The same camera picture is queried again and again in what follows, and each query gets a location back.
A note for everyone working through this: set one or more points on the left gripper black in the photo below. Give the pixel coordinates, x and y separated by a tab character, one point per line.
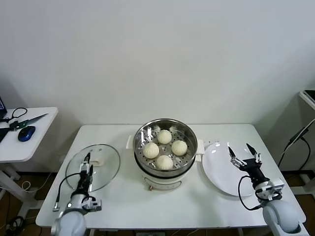
85	183

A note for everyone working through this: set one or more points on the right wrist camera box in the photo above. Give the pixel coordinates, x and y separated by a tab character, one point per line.
276	185

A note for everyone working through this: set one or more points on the white electric cooker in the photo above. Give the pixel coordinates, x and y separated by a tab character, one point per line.
162	182

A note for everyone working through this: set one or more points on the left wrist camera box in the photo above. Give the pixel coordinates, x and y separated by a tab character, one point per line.
94	204

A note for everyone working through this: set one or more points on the steel perforated steamer basket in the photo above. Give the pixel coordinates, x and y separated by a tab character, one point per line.
192	152

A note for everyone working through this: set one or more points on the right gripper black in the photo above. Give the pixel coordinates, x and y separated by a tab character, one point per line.
253	169

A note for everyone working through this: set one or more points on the white steamed baozi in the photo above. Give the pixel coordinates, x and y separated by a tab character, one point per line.
179	147
164	136
164	162
151	150

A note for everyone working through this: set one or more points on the laptop with blue screen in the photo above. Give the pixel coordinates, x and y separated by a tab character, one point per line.
2	105

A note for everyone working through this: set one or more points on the blue computer mouse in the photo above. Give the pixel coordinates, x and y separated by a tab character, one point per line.
26	133

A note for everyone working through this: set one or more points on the black device on cabinet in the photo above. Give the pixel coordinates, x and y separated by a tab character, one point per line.
310	95

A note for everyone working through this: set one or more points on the white side table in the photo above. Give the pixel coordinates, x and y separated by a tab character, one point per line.
37	137

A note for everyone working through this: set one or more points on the right robot arm light grey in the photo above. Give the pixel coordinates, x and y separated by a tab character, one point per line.
280	216

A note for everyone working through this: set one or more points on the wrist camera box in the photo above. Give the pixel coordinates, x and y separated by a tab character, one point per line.
94	204
276	185

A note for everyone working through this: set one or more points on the white round plate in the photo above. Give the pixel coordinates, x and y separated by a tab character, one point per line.
219	167

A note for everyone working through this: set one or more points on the left robot arm light grey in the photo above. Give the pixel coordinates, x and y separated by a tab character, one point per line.
71	221

